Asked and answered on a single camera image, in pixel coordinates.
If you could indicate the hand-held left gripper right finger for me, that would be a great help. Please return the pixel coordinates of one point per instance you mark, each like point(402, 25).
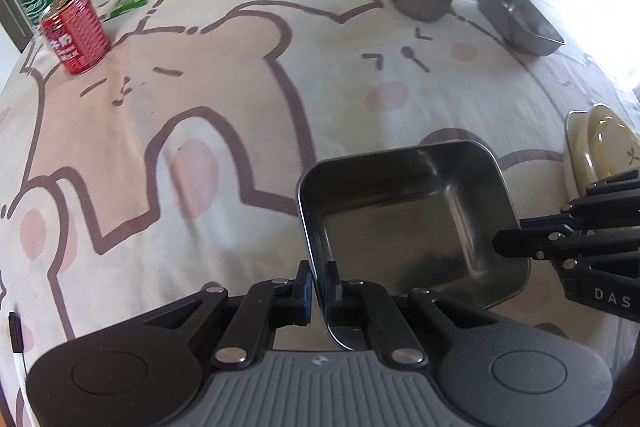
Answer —
point(331, 302)

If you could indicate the white patterned bowl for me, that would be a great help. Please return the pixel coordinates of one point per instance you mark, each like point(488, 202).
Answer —
point(612, 137)

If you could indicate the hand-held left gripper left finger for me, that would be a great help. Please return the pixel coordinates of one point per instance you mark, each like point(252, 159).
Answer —
point(300, 302)

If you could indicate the green packet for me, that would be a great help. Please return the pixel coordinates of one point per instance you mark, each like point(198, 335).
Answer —
point(127, 2)

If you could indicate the dark-rimmed steel tray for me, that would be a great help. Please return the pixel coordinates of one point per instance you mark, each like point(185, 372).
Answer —
point(400, 217)

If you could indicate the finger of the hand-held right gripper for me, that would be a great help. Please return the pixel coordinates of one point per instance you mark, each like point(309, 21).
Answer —
point(610, 202)
point(540, 243)

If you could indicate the black marker pen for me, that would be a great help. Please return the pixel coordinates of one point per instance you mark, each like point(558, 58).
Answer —
point(16, 337)

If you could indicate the red drink can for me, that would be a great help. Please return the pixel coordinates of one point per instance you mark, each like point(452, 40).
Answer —
point(75, 32)

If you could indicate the bear-printed tablecloth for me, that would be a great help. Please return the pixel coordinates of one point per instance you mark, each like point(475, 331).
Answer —
point(200, 82)

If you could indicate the square steel tray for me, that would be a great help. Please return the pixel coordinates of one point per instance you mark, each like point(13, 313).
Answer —
point(520, 17)

